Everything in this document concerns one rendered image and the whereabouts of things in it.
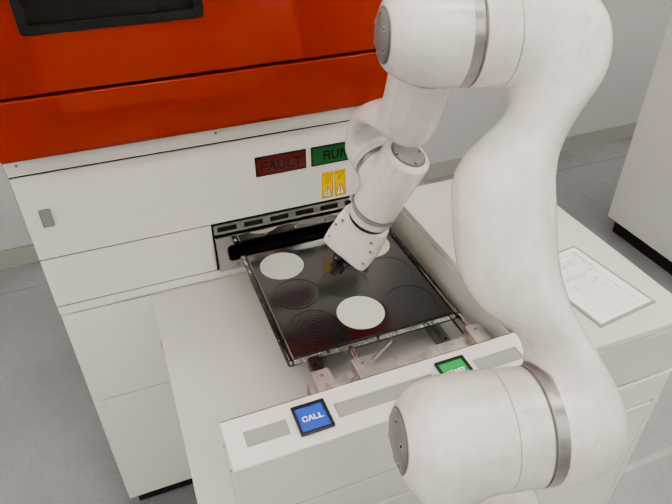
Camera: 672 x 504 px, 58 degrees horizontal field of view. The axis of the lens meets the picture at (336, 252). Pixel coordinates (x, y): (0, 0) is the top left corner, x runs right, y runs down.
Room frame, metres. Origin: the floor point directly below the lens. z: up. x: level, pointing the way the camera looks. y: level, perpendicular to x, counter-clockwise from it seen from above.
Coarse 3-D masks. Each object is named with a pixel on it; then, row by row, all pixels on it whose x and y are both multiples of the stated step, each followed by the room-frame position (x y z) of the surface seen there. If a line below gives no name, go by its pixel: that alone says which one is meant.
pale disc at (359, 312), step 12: (348, 300) 0.95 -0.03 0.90; (360, 300) 0.95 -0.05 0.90; (372, 300) 0.95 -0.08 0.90; (348, 312) 0.92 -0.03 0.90; (360, 312) 0.92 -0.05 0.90; (372, 312) 0.92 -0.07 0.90; (384, 312) 0.92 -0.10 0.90; (348, 324) 0.88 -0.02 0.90; (360, 324) 0.88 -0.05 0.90; (372, 324) 0.88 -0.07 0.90
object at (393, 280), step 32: (256, 256) 1.11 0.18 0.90; (320, 256) 1.11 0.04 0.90; (384, 256) 1.11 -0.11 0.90; (288, 288) 1.00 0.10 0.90; (320, 288) 1.00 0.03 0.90; (352, 288) 1.00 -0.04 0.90; (384, 288) 0.99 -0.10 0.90; (416, 288) 1.00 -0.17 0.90; (288, 320) 0.90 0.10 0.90; (320, 320) 0.90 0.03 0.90; (384, 320) 0.90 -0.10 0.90; (416, 320) 0.89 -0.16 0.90
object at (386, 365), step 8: (440, 344) 0.85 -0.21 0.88; (448, 344) 0.85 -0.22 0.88; (456, 344) 0.85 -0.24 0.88; (464, 344) 0.84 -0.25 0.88; (416, 352) 0.82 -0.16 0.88; (424, 352) 0.82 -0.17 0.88; (432, 352) 0.82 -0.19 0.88; (440, 352) 0.82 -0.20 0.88; (384, 360) 0.80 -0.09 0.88; (392, 360) 0.80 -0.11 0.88; (400, 360) 0.80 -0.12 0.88; (408, 360) 0.80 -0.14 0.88; (416, 360) 0.80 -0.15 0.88; (376, 368) 0.78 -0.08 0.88; (384, 368) 0.78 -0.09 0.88; (392, 368) 0.78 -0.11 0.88; (336, 376) 0.76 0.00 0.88; (344, 376) 0.76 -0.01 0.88; (352, 376) 0.76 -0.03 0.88; (336, 384) 0.74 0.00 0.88; (312, 392) 0.73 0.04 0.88
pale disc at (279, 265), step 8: (272, 256) 1.11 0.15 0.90; (280, 256) 1.11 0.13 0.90; (288, 256) 1.11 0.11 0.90; (296, 256) 1.11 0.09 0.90; (264, 264) 1.08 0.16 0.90; (272, 264) 1.08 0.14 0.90; (280, 264) 1.08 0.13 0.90; (288, 264) 1.08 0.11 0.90; (296, 264) 1.08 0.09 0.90; (264, 272) 1.05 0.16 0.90; (272, 272) 1.05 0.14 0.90; (280, 272) 1.05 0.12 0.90; (288, 272) 1.05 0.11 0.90; (296, 272) 1.05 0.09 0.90
